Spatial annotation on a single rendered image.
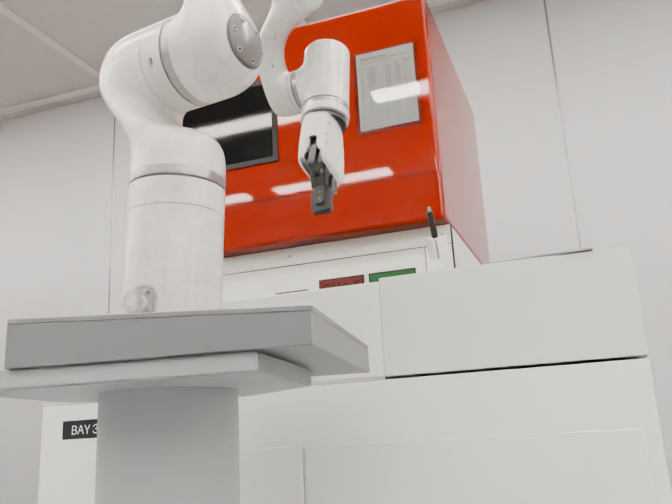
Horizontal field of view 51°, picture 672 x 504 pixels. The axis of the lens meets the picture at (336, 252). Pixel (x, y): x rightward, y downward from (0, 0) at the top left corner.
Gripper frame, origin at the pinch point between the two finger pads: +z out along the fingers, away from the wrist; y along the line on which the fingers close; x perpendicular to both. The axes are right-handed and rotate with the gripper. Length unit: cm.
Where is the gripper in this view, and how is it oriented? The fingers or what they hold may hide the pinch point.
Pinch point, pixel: (322, 201)
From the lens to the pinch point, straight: 116.8
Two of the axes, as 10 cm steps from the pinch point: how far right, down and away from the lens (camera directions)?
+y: -3.5, -4.2, -8.4
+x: 9.4, -1.4, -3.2
